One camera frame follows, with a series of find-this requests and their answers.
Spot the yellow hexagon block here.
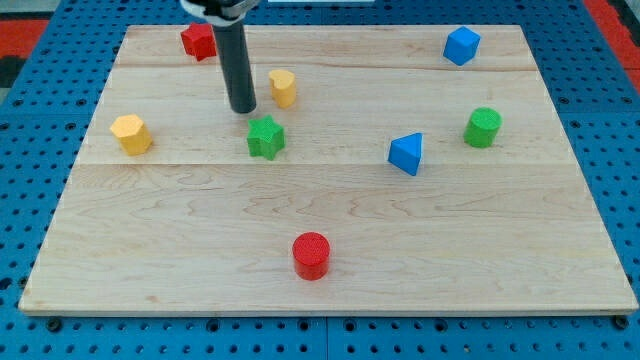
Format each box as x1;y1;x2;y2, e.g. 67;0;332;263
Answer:
110;114;153;156

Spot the red star block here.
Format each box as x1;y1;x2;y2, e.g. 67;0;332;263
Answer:
180;23;217;61

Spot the green cylinder block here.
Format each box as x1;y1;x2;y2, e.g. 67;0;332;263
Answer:
463;107;503;148

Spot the blue cube block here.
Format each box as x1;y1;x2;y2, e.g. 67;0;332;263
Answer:
443;26;481;66

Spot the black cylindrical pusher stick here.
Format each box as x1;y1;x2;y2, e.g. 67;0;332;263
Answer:
213;21;257;114

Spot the red cylinder block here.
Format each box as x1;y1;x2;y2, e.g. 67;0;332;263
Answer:
292;232;331;281

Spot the green star block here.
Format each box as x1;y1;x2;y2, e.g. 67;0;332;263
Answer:
246;115;286;160

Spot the light wooden board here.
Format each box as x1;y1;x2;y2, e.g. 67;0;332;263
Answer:
19;25;638;317

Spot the blue triangle block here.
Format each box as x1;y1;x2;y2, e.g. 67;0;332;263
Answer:
387;133;423;176

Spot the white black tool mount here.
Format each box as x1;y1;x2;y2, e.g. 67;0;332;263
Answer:
179;0;260;25

